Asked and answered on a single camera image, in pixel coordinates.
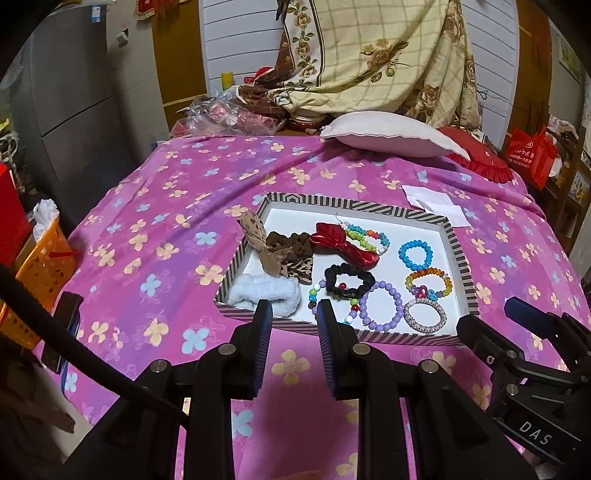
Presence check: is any brown wooden door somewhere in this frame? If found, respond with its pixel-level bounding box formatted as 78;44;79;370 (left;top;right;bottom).
505;0;555;134

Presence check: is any leopard print hair bow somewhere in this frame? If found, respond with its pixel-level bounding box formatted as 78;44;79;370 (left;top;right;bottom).
237;208;315;284

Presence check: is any wooden shelf rack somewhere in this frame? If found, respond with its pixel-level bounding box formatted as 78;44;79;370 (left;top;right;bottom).
540;120;591;259

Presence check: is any pink floral bedsheet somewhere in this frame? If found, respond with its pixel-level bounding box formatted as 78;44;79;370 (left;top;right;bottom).
60;134;591;480

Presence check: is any neon bead bracelet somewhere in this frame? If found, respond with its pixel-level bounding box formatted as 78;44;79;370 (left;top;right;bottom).
342;220;389;256

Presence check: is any black cable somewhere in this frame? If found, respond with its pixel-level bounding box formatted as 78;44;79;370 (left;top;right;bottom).
0;263;190;425

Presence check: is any silver woven bracelet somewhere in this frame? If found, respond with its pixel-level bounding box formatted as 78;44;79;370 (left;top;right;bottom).
403;298;448;334

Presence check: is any black scrunchie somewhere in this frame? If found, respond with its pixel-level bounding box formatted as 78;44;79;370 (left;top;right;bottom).
324;263;376;301

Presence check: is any white tissue wad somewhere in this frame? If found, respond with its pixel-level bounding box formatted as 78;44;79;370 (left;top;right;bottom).
32;198;62;227

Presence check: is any beige floral quilt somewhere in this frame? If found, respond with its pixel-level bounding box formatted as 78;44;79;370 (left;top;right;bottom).
238;0;483;130

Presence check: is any rainbow crystal bracelet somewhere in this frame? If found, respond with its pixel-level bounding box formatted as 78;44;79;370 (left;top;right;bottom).
405;267;452;301

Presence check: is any red hanging decoration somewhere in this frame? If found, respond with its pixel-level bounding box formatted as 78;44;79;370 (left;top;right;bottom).
135;0;188;20

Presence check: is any striped rim tray box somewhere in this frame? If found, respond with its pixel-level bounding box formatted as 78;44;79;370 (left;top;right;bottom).
215;191;481;347

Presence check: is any white paper sheet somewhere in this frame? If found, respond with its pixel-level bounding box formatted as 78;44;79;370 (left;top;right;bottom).
402;185;472;228

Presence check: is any red box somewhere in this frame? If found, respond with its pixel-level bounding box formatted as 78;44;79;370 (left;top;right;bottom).
0;162;32;266

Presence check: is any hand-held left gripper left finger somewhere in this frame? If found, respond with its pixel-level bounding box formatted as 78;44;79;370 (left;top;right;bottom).
69;299;275;480

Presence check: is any brown scrunchie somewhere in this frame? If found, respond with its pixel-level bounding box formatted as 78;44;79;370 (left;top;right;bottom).
265;231;315;259

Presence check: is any white pillow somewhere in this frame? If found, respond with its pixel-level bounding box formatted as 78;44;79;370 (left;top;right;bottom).
320;111;472;162

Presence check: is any red ruffled cushion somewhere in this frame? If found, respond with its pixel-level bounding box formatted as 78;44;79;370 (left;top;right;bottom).
436;126;515;183

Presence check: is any mixed colour bead bracelet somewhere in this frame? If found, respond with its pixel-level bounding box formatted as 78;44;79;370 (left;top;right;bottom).
307;282;363;326

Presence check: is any round wooden box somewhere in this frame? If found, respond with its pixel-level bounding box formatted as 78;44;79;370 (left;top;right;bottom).
287;113;324;132

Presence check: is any clear plastic bag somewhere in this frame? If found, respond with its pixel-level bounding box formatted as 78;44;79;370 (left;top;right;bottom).
173;90;287;138

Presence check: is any red shopping bag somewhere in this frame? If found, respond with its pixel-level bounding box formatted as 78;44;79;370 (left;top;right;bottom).
503;127;561;190

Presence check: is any dark smartphone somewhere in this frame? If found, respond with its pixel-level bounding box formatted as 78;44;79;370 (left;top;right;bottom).
41;291;85;374

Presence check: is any grey refrigerator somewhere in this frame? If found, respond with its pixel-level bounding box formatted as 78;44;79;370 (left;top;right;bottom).
9;0;169;222

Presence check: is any orange plastic basket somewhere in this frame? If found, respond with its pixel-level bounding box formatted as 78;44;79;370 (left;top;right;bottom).
0;217;78;349

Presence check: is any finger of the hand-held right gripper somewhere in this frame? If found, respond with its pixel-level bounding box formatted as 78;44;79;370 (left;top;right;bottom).
456;315;532;374
504;296;578;337

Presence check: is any yellow wooden cabinet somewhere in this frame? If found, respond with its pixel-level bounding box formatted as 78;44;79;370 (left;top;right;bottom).
150;0;208;114

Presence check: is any blue bead bracelet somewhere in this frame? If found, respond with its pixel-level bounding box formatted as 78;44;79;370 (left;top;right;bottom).
398;239;437;271

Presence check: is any red satin hair bow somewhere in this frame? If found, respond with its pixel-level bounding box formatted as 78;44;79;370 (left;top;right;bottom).
310;222;382;271

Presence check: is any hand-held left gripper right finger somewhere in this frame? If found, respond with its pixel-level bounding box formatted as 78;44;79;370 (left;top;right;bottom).
316;299;539;480

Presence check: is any white fluffy scrunchie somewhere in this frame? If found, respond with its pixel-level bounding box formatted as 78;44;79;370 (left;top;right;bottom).
228;273;302;318

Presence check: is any purple bead bracelet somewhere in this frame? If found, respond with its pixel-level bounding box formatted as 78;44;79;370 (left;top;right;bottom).
358;280;404;330

